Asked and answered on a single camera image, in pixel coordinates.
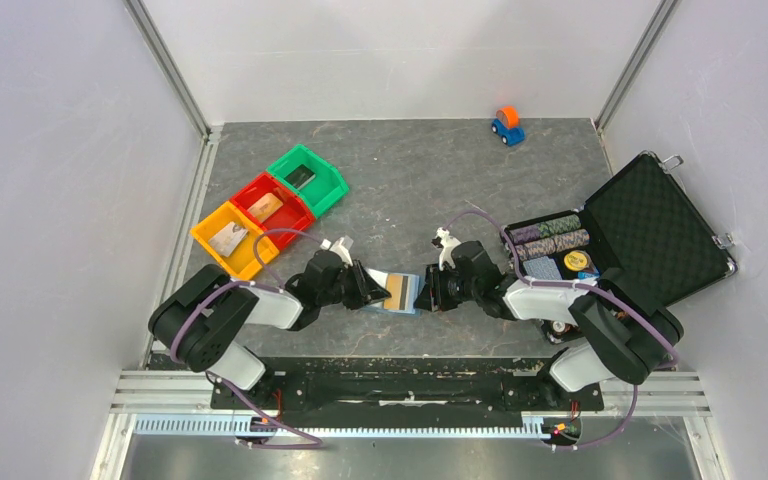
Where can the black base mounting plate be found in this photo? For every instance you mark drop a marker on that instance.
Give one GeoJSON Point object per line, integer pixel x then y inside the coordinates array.
{"type": "Point", "coordinates": [414, 392]}

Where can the blue leather card holder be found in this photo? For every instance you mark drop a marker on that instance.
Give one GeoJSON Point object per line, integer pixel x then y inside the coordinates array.
{"type": "Point", "coordinates": [380, 277]}

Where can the blue playing card deck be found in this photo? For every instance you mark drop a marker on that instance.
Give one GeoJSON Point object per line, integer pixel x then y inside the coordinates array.
{"type": "Point", "coordinates": [542, 268]}

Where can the dark card in green bin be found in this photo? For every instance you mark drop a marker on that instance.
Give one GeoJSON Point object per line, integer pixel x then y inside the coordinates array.
{"type": "Point", "coordinates": [300, 177]}

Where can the red plastic bin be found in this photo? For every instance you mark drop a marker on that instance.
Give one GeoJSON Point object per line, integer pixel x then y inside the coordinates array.
{"type": "Point", "coordinates": [294, 214]}

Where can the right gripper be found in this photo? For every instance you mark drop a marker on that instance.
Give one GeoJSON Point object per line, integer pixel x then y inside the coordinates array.
{"type": "Point", "coordinates": [431, 297]}

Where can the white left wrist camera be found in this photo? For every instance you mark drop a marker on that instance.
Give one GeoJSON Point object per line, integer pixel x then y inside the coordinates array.
{"type": "Point", "coordinates": [340, 247]}

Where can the blue dealer chip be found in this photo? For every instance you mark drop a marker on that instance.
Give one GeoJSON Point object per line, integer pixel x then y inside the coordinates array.
{"type": "Point", "coordinates": [588, 274]}

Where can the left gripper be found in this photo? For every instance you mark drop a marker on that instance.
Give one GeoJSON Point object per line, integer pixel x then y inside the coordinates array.
{"type": "Point", "coordinates": [366, 288]}

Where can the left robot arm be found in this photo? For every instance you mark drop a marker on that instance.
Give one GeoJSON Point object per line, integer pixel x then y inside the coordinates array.
{"type": "Point", "coordinates": [200, 321]}

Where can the blue orange toy car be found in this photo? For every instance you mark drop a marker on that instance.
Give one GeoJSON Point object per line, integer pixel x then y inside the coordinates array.
{"type": "Point", "coordinates": [506, 126]}

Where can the green plastic bin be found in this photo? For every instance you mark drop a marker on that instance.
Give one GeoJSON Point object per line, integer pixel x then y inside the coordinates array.
{"type": "Point", "coordinates": [318, 183]}

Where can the yellow dealer chip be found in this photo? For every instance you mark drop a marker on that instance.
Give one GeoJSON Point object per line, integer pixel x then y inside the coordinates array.
{"type": "Point", "coordinates": [577, 260]}

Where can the black poker chip case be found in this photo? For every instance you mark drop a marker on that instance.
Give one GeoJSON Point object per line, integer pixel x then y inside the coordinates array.
{"type": "Point", "coordinates": [640, 221]}

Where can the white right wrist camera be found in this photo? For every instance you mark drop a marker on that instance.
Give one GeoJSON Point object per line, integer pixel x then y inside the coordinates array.
{"type": "Point", "coordinates": [446, 243]}

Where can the yellow plastic bin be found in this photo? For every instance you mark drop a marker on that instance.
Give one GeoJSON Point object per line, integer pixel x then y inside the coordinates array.
{"type": "Point", "coordinates": [242, 264]}

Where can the grey card in yellow bin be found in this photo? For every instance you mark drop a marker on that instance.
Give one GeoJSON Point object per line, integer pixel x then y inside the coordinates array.
{"type": "Point", "coordinates": [227, 239]}

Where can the tan card in red bin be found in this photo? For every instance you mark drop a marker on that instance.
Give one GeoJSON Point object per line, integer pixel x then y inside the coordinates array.
{"type": "Point", "coordinates": [263, 208]}

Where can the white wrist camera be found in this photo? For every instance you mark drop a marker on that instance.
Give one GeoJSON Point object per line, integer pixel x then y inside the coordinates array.
{"type": "Point", "coordinates": [340, 247]}
{"type": "Point", "coordinates": [446, 243]}

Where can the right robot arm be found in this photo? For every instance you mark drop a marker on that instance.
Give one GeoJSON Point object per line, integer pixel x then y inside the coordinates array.
{"type": "Point", "coordinates": [628, 333]}

